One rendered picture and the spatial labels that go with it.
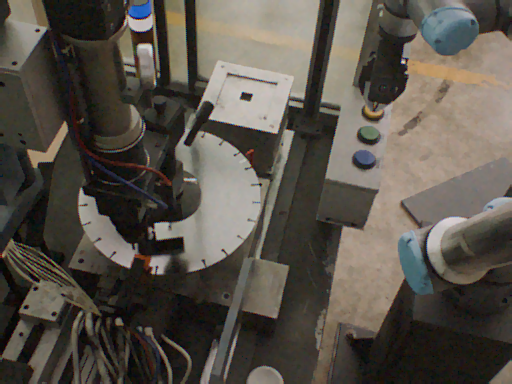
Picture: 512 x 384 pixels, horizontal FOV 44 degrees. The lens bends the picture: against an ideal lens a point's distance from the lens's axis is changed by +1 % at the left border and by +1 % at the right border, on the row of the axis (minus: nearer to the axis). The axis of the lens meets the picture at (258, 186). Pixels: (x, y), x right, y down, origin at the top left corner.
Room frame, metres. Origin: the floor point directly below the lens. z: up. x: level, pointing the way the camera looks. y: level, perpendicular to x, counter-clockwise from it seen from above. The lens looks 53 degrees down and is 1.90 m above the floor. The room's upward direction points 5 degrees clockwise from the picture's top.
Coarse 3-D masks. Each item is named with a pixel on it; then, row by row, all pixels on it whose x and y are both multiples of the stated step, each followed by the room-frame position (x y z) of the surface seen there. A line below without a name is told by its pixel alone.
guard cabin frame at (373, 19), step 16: (32, 0) 1.19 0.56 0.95; (160, 0) 1.15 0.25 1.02; (192, 0) 1.14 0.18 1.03; (160, 16) 1.15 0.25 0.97; (192, 16) 1.14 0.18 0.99; (160, 32) 1.15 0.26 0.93; (192, 32) 1.14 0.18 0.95; (368, 32) 1.07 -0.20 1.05; (160, 48) 1.15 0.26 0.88; (192, 48) 1.14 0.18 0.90; (368, 48) 1.07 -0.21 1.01; (128, 64) 1.18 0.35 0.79; (160, 64) 1.15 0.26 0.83; (192, 64) 1.14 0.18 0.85; (160, 80) 1.15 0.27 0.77; (192, 80) 1.14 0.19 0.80; (192, 96) 1.13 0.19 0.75; (288, 112) 1.09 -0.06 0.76; (320, 112) 1.08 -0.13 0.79; (336, 112) 1.08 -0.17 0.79
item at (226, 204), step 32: (192, 160) 0.77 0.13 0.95; (224, 160) 0.77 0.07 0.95; (224, 192) 0.70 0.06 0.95; (256, 192) 0.70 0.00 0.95; (96, 224) 0.60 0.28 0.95; (160, 224) 0.61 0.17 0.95; (192, 224) 0.62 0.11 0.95; (224, 224) 0.63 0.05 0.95; (128, 256) 0.54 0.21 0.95; (160, 256) 0.55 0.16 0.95; (192, 256) 0.56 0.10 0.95; (224, 256) 0.56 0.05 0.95
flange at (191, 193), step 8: (184, 176) 0.72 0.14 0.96; (192, 176) 0.72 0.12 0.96; (184, 184) 0.70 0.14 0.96; (192, 184) 0.70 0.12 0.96; (184, 192) 0.68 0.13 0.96; (192, 192) 0.68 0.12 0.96; (200, 192) 0.69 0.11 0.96; (160, 200) 0.66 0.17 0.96; (176, 200) 0.66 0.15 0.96; (184, 200) 0.66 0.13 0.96; (192, 200) 0.67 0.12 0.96; (200, 200) 0.67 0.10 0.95; (184, 208) 0.65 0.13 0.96; (192, 208) 0.65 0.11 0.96; (184, 216) 0.63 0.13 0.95
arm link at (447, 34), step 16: (416, 0) 0.85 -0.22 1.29; (432, 0) 0.83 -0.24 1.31; (448, 0) 0.83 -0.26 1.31; (464, 0) 0.84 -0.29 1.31; (480, 0) 0.84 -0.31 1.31; (416, 16) 0.83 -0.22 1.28; (432, 16) 0.81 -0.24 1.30; (448, 16) 0.80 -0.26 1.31; (464, 16) 0.80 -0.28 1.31; (480, 16) 0.82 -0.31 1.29; (432, 32) 0.79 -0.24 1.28; (448, 32) 0.78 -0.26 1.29; (464, 32) 0.79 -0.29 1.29; (480, 32) 0.83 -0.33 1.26; (432, 48) 0.78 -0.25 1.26; (448, 48) 0.78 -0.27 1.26; (464, 48) 0.79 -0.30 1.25
